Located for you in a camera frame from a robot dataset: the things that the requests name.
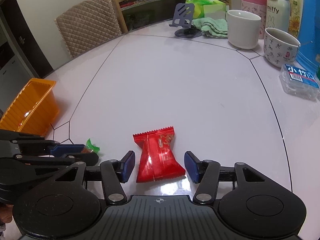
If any beige quilted chair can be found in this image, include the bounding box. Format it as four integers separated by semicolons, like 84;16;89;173
55;0;122;57

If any large red snack packet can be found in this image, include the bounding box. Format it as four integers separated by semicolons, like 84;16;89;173
133;126;185;183

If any wooden shelf unit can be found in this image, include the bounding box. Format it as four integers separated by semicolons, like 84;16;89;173
112;0;231;33

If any grey phone stand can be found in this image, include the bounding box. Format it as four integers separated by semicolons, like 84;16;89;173
169;3;202;38

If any white miffy thermos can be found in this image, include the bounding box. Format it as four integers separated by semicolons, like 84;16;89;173
266;0;291;32

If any green tissue pack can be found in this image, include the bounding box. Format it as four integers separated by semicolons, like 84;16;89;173
185;0;227;20

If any pink lidded container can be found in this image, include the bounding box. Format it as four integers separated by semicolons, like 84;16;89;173
241;0;267;39

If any white ceramic mug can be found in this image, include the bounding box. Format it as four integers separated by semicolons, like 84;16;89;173
226;10;261;49

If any white cabinet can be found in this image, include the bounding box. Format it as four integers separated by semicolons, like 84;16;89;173
0;55;31;113

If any orange plastic tray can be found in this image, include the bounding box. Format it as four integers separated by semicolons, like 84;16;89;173
1;78;60;137

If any patterned white bowl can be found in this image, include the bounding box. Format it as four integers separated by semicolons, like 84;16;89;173
263;28;301;68

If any green folded cloth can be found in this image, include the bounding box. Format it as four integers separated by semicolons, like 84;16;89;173
192;17;228;38

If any clear toothpick box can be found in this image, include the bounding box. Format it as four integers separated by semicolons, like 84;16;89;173
279;64;319;101

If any person left hand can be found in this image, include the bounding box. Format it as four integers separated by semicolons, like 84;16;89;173
0;204;13;224

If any green brown snack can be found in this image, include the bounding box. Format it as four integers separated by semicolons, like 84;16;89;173
81;138;100;154

